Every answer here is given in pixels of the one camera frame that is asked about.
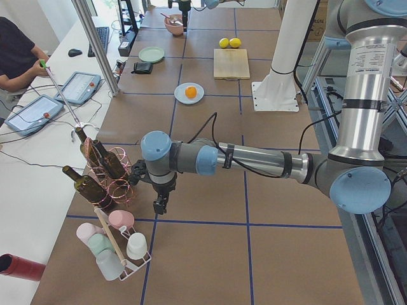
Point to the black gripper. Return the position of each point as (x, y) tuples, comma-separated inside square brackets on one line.
[(163, 188)]

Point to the light blue plate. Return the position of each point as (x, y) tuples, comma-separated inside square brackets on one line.
[(180, 96)]

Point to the orange fruit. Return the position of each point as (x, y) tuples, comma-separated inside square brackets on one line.
[(191, 92)]

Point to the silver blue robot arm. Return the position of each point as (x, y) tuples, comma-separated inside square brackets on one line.
[(350, 174)]

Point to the light green plate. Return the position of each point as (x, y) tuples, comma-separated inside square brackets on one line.
[(152, 54)]

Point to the pink cup top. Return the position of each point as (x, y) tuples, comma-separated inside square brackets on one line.
[(120, 218)]

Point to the white cup right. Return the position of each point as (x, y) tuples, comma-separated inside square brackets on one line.
[(136, 246)]

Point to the dark wine bottle upper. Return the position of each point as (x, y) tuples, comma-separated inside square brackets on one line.
[(110, 162)]

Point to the mint green cup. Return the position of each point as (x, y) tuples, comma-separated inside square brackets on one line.
[(98, 242)]

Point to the dark wine bottle lower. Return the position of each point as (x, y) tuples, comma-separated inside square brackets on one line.
[(90, 189)]

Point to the light grey cup bottom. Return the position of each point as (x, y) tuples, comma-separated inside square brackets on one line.
[(109, 265)]

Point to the pale pink cup left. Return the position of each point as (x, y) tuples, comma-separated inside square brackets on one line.
[(86, 230)]

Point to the dark wine bottle upright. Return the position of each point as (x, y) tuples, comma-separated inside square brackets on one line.
[(87, 149)]

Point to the dark grey folded cloth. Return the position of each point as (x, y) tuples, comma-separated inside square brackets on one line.
[(142, 68)]

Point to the far teach pendant tablet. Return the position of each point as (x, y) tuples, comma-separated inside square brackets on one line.
[(80, 87)]

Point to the teach pendant tablet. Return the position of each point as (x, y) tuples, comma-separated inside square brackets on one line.
[(34, 116), (80, 87)]

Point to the near teach pendant tablet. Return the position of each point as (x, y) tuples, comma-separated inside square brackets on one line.
[(34, 116)]

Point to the wooden cutting board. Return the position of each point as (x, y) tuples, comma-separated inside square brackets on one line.
[(231, 64)]

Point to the black power strip box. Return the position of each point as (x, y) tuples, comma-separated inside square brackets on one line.
[(126, 43)]

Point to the red cardboard tube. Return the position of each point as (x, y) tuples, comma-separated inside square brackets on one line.
[(18, 267)]

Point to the lower yellow lemon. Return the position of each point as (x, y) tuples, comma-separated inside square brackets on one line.
[(224, 43)]

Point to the yellow lemon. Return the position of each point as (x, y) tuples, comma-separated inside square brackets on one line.
[(224, 43), (235, 42)]

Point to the black computer mouse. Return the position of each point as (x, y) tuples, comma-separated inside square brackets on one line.
[(74, 52)]

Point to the upper yellow lemon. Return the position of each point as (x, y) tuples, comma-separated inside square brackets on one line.
[(235, 42)]

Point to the pink bowl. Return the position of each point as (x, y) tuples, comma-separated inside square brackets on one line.
[(175, 30)]

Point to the metal spoon in bowl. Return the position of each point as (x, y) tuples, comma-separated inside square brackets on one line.
[(172, 19)]

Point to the metal reacher grabber stick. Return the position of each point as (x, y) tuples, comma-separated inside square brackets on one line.
[(60, 97)]

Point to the person in black shirt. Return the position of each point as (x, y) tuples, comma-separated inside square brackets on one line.
[(20, 58)]

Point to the cardboard box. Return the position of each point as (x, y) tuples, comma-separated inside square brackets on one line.
[(318, 27)]

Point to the white wire cup rack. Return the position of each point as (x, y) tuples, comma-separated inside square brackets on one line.
[(132, 265)]

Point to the copper wire bottle rack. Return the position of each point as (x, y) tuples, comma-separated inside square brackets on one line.
[(120, 189)]

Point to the wooden rack handle rod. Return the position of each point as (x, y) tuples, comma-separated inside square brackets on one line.
[(107, 230)]

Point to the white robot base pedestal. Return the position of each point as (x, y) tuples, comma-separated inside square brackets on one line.
[(277, 92)]

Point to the aluminium frame post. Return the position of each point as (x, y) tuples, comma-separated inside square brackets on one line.
[(89, 27)]

